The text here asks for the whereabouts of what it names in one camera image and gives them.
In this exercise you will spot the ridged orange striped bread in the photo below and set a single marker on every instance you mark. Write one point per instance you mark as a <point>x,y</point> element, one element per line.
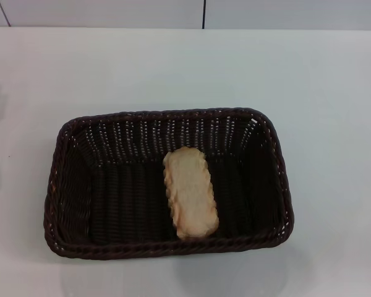
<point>190,195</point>

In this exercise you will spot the dark woven plastic basket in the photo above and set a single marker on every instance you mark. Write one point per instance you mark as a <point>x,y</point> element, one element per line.
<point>117,198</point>

